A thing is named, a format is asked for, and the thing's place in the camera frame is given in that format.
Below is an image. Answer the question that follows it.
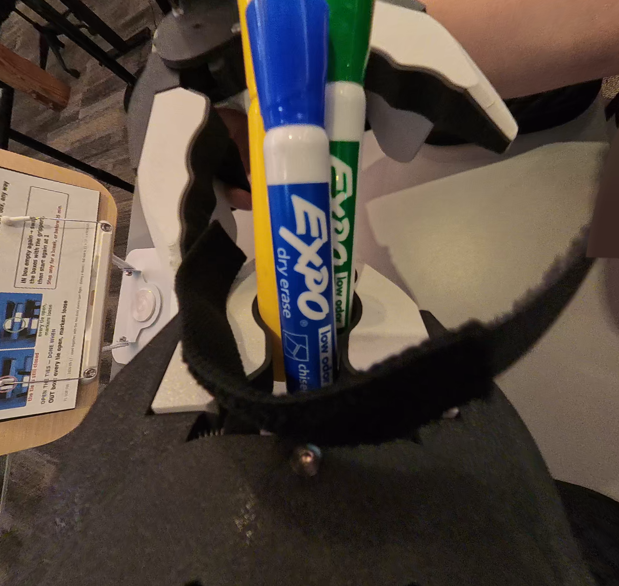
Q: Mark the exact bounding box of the black hook-and-loop strap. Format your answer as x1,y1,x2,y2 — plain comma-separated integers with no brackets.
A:
176,219,595,444

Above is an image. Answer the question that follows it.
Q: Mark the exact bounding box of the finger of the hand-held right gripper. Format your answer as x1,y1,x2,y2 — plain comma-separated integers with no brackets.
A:
366,1,518,159
132,86,253,264

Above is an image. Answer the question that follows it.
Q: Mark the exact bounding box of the black armrest pad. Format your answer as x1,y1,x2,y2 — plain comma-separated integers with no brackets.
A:
555,479,619,586
500,77,605,134

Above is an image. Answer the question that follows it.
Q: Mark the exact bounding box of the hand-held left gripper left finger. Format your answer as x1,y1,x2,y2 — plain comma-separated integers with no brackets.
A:
151,269,270,415

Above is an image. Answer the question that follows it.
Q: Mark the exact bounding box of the person's right forearm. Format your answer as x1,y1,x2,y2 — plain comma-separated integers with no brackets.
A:
399,0,619,101

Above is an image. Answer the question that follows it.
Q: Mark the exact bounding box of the green dry erase marker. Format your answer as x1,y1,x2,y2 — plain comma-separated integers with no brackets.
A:
304,0,378,335

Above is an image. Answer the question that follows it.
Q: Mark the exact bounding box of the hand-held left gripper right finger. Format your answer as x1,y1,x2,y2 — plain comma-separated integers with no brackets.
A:
349,274,437,370

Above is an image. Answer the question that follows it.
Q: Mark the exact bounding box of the yellow dry erase marker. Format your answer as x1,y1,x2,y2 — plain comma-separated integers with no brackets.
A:
237,0,286,384

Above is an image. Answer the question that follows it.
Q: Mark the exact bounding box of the instruction sheet on clipboard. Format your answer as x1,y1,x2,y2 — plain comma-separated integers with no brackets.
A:
0,150,118,456

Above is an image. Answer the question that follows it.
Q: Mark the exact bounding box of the wooden plank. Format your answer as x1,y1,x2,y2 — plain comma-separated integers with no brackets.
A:
0,44,72,111

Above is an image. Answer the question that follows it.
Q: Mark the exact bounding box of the blue dry erase marker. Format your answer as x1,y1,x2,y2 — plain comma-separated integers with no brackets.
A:
246,0,339,396

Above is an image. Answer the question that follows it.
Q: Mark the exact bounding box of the clear acrylic sheet holder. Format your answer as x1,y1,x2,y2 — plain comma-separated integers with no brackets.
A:
80,221,115,385

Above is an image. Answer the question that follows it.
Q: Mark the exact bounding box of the printed instruction sheet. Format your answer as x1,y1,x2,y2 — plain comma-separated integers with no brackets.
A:
0,168,101,422

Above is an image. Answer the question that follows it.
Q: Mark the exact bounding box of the black metal table frame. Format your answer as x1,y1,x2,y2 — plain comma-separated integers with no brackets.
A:
0,0,162,192

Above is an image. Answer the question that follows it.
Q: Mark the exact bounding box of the white mounting plate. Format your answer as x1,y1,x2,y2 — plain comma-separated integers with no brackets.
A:
104,248,179,360

